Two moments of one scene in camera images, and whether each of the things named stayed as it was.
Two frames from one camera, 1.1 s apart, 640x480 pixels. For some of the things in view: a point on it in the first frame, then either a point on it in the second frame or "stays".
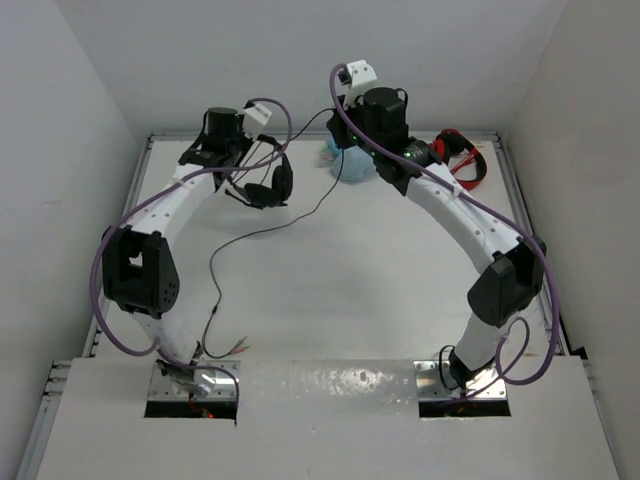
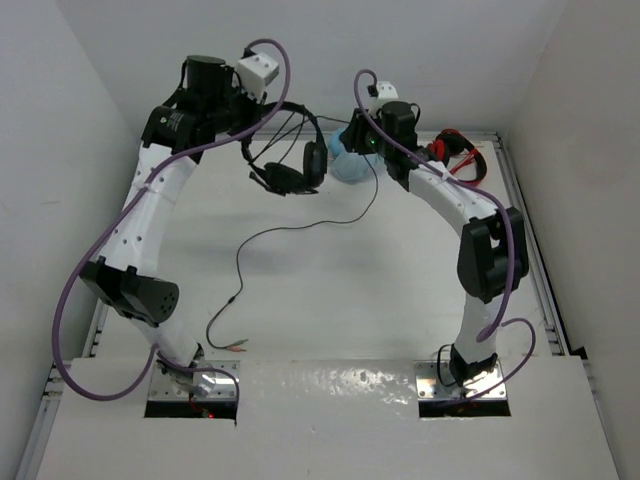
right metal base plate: x=435 y=381 stays
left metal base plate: x=225 y=386 stays
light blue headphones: x=349 y=164 stays
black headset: x=264 y=196 to x=284 y=179
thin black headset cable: x=271 y=227 to x=282 y=226
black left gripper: x=245 y=141 to x=229 y=87
